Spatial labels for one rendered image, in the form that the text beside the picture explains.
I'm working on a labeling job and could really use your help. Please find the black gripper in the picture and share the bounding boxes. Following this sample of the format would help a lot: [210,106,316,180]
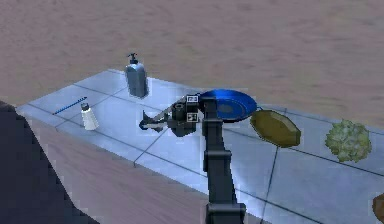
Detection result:
[138,102,198,138]

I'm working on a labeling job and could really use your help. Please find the grey soap pump bottle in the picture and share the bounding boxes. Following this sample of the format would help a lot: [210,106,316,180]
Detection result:
[124,52,149,99]

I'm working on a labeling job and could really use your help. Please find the white salt shaker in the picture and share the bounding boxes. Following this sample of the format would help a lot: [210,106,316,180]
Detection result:
[80,102,100,131]

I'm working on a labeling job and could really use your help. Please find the blue pan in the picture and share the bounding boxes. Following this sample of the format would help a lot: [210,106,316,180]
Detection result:
[197,88,264,123]

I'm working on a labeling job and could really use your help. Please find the blue pencil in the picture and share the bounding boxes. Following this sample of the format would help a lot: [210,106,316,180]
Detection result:
[51,96,88,116]

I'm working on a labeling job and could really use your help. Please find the dark navy rounded furniture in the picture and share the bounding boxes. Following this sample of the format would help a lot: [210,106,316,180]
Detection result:
[0,100,101,224]

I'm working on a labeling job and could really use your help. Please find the green lettuce head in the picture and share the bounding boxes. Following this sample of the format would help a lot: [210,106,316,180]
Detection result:
[324,118,373,164]

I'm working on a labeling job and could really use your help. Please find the brown round object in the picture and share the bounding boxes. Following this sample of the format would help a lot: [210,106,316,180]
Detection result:
[371,193,384,224]

